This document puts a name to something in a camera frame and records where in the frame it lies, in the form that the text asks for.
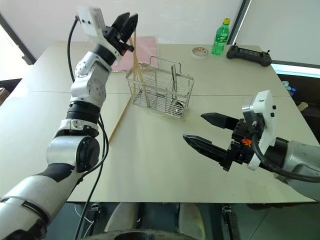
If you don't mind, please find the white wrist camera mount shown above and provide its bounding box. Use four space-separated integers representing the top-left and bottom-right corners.
241 89 279 172
76 6 123 61

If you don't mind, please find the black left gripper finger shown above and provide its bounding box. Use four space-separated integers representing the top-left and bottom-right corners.
121 12 139 43
111 12 131 36

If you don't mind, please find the green plastic soda bottle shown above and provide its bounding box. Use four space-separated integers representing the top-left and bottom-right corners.
211 17 231 56

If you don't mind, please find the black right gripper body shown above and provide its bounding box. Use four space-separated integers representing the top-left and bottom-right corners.
218 118 263 173

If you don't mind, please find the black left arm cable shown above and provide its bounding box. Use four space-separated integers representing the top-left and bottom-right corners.
67 14 111 240

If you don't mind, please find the thin white floor cable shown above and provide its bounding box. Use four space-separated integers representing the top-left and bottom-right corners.
73 203 94 238

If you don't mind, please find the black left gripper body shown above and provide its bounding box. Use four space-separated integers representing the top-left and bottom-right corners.
102 24 136 57

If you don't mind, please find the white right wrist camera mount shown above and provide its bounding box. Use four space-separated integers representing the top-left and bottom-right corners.
241 89 279 172

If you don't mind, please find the black table leg bracket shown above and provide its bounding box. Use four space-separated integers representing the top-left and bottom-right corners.
221 204 242 240
87 202 102 232

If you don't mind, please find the black remote controller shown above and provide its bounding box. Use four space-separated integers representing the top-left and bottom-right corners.
226 43 273 68

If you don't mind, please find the dark slanted frame bar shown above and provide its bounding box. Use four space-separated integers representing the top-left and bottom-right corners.
0 12 37 66

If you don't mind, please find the grey window frame post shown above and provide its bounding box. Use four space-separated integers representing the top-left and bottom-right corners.
226 0 253 45

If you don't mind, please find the dark rounded robot waist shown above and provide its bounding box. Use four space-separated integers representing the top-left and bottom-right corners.
86 228 198 240

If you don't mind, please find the dark box with brown carton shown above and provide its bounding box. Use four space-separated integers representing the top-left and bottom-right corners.
0 78 23 107

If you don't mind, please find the round white tape roll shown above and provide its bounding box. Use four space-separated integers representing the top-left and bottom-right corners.
191 45 209 60

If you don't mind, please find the wooden chopstick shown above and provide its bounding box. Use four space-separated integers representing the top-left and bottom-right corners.
108 96 134 142
129 37 146 97
132 29 138 98

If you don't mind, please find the metal spoon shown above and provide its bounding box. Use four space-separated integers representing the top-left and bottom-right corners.
170 63 186 114

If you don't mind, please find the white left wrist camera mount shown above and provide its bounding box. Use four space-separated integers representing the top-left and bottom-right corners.
76 6 123 61

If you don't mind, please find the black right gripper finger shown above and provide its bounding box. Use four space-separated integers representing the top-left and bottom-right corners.
200 112 239 131
182 134 232 168

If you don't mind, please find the silver wire basket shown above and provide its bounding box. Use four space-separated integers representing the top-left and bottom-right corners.
125 55 196 122

